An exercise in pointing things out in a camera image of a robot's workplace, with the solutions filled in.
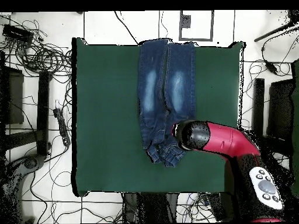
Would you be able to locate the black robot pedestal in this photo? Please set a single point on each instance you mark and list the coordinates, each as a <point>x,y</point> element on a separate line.
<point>151,207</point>

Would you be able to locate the green cloth sheet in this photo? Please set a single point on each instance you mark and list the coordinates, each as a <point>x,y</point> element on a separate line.
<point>296,116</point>

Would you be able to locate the black stand base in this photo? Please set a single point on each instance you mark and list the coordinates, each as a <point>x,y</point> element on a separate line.
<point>32,162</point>

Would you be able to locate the dark flat panel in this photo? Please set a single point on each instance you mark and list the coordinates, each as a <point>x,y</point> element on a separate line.
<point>280,105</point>
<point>16,98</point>

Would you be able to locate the blue denim jeans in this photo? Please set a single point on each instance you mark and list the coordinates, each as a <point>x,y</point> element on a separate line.
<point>163,93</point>

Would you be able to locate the black box device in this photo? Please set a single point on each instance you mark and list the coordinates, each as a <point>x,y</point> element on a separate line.
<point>17,32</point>

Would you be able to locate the black power adapter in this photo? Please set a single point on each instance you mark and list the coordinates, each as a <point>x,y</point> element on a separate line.
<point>271,66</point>

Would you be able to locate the black slanted crossbar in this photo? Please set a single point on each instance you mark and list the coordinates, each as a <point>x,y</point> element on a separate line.
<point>21,140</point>

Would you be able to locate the black upright bar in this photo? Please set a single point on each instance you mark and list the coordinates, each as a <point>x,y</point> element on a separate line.
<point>43,112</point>
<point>258,105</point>

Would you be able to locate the black power strip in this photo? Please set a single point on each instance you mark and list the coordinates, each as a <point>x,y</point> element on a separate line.
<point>62,126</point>

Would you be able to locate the black tripod leg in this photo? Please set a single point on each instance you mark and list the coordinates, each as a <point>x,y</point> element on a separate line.
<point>271,33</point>

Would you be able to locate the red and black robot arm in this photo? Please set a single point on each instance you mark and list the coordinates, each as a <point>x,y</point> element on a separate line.
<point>233,142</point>

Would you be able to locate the grey rectangular floor frame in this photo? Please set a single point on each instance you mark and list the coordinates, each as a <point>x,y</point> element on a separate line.
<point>212,25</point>

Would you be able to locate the grey floor plate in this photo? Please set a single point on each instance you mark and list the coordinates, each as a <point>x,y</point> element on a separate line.
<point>185,21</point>

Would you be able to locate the dark green table cloth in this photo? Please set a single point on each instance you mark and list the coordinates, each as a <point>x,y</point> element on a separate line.
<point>105,140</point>

